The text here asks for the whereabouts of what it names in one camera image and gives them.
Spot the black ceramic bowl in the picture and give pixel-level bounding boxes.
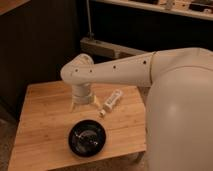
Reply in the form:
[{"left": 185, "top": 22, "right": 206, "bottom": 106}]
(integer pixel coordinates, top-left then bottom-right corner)
[{"left": 68, "top": 120, "right": 106, "bottom": 157}]

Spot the wooden shelf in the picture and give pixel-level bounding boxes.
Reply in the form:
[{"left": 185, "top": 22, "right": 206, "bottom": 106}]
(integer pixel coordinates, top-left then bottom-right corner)
[{"left": 94, "top": 0, "right": 213, "bottom": 21}]

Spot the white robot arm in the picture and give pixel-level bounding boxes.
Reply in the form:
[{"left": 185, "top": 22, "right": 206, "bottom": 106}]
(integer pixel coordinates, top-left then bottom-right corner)
[{"left": 61, "top": 47, "right": 213, "bottom": 171}]

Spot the white plastic bottle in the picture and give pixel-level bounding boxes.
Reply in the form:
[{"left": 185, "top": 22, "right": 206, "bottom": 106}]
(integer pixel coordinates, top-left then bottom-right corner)
[{"left": 99, "top": 89, "right": 123, "bottom": 117}]

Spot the wooden table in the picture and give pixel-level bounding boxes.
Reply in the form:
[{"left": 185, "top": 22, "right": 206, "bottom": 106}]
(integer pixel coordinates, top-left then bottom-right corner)
[{"left": 8, "top": 81, "right": 146, "bottom": 171}]

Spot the grey metal beam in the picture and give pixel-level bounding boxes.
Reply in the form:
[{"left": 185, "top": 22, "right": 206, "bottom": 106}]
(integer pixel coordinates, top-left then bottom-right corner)
[{"left": 80, "top": 37, "right": 144, "bottom": 59}]

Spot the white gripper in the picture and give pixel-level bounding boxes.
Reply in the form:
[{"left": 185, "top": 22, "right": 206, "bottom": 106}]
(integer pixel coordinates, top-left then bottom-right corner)
[{"left": 70, "top": 84, "right": 101, "bottom": 111}]

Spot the metal pole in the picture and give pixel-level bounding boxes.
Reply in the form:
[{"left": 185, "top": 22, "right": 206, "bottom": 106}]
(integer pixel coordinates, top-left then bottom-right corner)
[{"left": 86, "top": 0, "right": 94, "bottom": 40}]

